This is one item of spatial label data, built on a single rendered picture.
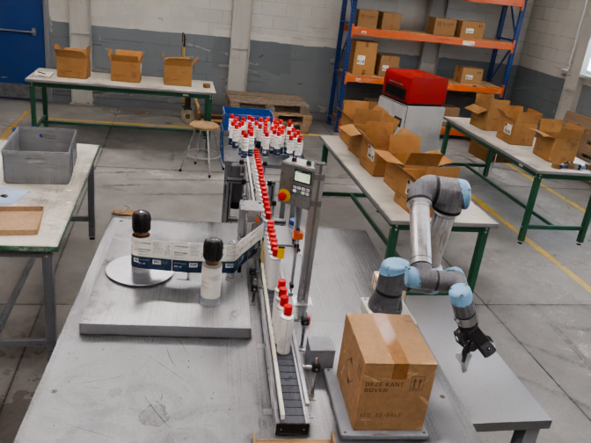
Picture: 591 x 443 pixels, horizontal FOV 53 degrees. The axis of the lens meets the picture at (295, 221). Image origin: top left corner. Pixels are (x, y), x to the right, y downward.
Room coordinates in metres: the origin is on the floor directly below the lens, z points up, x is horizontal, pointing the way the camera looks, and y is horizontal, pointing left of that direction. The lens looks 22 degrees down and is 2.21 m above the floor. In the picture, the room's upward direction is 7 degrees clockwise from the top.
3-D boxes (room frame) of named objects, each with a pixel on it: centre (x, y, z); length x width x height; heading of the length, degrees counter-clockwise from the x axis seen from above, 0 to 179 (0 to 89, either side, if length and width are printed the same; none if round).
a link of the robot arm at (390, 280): (2.29, -0.44, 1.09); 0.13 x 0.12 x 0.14; 93
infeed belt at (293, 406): (2.36, 0.06, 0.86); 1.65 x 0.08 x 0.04; 9
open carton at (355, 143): (5.29, -0.55, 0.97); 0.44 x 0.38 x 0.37; 108
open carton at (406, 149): (4.43, -0.83, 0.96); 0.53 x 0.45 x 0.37; 105
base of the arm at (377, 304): (2.29, -0.43, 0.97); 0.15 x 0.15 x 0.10
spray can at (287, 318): (1.93, -0.01, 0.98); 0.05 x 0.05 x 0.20
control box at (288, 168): (2.48, 0.00, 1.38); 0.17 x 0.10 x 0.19; 64
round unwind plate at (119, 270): (2.43, 0.68, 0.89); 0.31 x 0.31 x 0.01
